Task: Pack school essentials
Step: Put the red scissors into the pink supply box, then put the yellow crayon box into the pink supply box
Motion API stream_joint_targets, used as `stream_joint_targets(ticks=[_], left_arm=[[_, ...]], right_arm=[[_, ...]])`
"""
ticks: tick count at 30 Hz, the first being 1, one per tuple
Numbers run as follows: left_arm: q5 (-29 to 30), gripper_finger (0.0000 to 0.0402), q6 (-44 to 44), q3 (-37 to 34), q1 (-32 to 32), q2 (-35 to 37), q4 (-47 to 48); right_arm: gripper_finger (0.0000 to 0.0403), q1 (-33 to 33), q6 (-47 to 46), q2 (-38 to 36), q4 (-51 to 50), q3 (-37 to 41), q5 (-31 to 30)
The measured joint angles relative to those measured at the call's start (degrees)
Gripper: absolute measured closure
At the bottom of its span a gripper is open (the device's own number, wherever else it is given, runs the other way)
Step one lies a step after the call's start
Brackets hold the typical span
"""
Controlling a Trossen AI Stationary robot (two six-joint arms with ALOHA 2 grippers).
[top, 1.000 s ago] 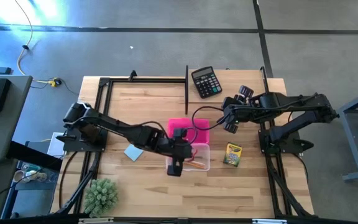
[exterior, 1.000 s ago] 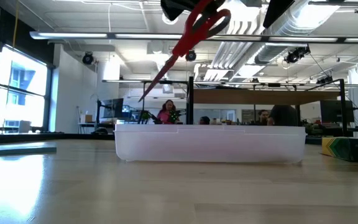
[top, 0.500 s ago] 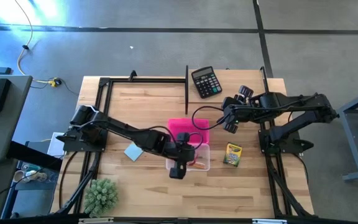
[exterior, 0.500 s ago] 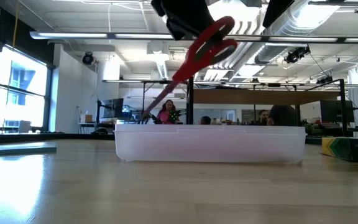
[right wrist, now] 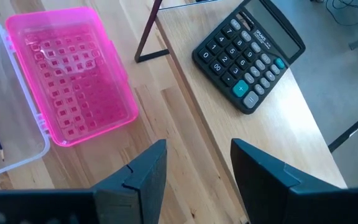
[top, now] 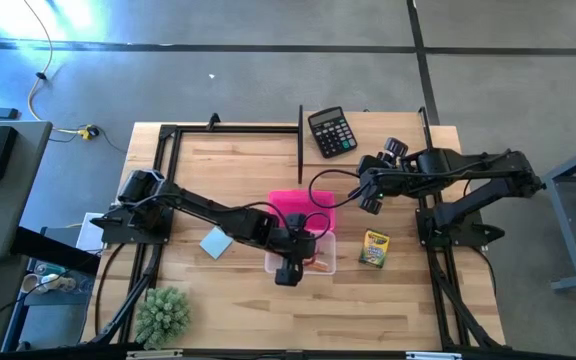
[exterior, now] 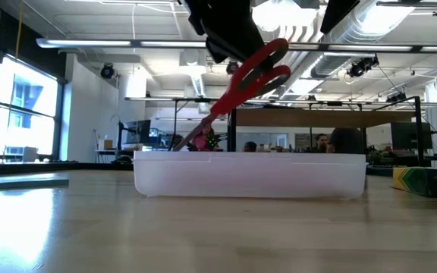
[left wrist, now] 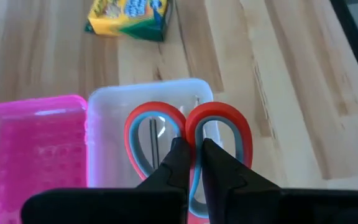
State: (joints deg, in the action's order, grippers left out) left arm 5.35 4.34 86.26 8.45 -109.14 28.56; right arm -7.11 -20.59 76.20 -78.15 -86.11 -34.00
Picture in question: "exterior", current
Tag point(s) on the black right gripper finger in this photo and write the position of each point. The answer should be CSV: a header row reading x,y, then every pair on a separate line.
x,y
338,11

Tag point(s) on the cardboard box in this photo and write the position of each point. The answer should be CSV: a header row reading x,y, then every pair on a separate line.
x,y
105,144

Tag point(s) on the large window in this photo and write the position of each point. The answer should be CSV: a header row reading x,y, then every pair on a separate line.
x,y
25,113

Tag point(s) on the raised wooden shelf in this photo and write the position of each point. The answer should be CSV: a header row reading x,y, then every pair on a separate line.
x,y
317,118

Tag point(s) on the pink lidded clear pencil case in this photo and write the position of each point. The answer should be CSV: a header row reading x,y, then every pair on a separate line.
x,y
249,176

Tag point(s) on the yellow green crayon box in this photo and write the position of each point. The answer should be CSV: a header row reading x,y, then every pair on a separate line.
x,y
427,182

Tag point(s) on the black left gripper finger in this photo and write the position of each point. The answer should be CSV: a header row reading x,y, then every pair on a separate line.
x,y
245,43
217,49

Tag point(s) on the black ceiling spotlight cluster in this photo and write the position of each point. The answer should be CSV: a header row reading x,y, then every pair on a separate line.
x,y
362,66

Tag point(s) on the long ceiling light tube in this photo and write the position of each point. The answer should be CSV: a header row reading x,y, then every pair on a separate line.
x,y
89,42

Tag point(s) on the black aluminium frame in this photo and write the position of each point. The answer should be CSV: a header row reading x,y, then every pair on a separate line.
x,y
233,129

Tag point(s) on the silver ventilation duct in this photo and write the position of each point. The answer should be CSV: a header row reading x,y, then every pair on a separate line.
x,y
366,22

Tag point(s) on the black computer monitor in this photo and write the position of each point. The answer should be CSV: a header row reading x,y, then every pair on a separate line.
x,y
139,130
410,134

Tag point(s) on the blue sticky note pad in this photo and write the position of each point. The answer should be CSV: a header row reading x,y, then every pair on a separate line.
x,y
21,182

